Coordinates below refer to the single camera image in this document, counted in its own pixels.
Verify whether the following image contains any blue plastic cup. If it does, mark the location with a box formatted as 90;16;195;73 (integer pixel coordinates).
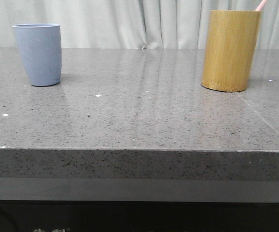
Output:
12;24;62;87

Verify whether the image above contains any pink chopstick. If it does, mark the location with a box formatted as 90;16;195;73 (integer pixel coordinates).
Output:
255;0;268;12

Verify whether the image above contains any bamboo cylinder holder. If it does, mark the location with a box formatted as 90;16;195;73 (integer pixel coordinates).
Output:
201;10;261;92

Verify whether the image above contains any white pleated curtain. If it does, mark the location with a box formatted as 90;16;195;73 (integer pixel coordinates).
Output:
0;0;279;50

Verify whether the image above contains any dark cabinet under counter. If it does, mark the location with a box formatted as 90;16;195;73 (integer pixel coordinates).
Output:
0;177;279;232

